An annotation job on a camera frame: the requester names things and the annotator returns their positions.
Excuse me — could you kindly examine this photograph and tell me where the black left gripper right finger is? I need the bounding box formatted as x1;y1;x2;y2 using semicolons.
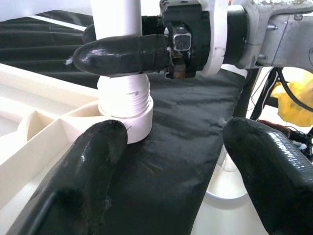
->
224;117;313;235

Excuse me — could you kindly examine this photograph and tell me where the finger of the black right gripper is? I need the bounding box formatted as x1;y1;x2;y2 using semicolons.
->
82;23;96;45
72;33;171;76

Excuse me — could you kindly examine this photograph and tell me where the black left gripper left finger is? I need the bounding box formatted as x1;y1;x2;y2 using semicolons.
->
6;119;129;235

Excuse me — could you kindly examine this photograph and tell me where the white plastic table leg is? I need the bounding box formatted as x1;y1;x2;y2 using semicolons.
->
89;0;152;118

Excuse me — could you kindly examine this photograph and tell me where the white plastic table top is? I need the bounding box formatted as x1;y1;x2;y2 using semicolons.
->
0;63;154;235

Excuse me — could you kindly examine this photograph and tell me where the yellow crumpled bag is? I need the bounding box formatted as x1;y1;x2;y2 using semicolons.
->
270;70;313;127

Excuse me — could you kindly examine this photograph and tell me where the black table cloth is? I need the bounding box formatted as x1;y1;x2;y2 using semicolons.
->
0;9;248;235

